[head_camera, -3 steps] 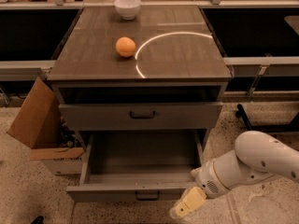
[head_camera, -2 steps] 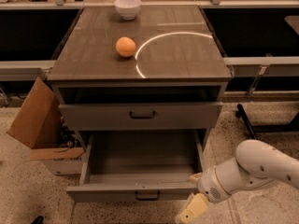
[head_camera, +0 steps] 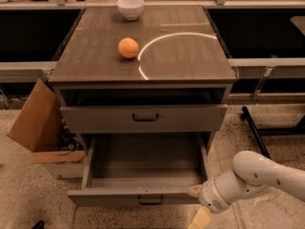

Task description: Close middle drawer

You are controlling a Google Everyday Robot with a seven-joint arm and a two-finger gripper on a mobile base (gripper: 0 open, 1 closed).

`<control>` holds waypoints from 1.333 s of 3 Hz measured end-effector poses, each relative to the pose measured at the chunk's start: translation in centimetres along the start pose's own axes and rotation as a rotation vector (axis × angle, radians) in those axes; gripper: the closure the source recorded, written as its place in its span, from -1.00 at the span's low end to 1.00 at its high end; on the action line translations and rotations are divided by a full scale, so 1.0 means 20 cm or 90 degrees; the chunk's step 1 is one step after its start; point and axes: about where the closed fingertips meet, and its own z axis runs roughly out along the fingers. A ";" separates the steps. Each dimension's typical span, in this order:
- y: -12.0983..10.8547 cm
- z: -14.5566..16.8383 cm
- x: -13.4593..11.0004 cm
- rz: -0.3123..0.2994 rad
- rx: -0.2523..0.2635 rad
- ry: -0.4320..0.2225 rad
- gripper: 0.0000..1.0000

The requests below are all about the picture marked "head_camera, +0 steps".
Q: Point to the open cardboard box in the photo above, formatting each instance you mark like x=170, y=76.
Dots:
x=41, y=129

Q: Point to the orange fruit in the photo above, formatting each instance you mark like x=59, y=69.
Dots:
x=128, y=47

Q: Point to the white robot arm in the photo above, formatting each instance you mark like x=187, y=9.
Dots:
x=251, y=176

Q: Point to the grey top drawer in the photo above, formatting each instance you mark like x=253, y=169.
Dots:
x=144, y=119

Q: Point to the grey drawer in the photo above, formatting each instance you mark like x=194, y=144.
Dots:
x=144, y=119
x=143, y=169

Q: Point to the white ceramic bowl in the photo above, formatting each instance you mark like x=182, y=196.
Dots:
x=130, y=9

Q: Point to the small black object on floor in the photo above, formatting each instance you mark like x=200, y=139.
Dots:
x=39, y=225

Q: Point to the grey drawer cabinet wood top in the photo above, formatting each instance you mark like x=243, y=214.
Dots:
x=180, y=62

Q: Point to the black wheeled stand base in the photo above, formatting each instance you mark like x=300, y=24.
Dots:
x=258, y=133

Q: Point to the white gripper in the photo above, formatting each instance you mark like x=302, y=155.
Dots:
x=210, y=195

